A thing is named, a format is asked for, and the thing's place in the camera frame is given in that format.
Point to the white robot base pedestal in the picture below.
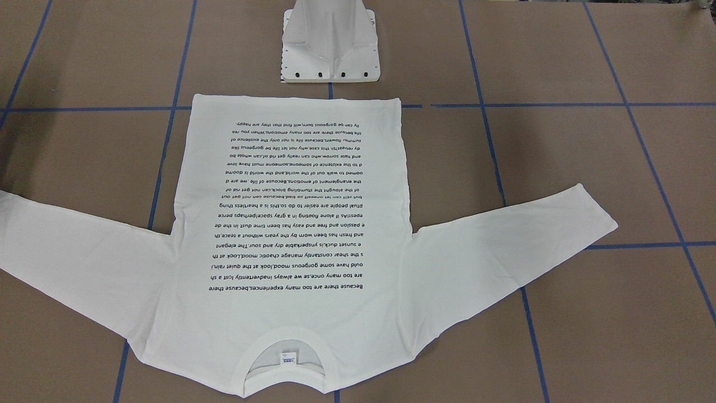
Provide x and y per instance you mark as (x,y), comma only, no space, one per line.
(329,41)

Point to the white long-sleeve printed shirt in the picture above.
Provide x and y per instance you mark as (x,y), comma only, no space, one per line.
(292,257)

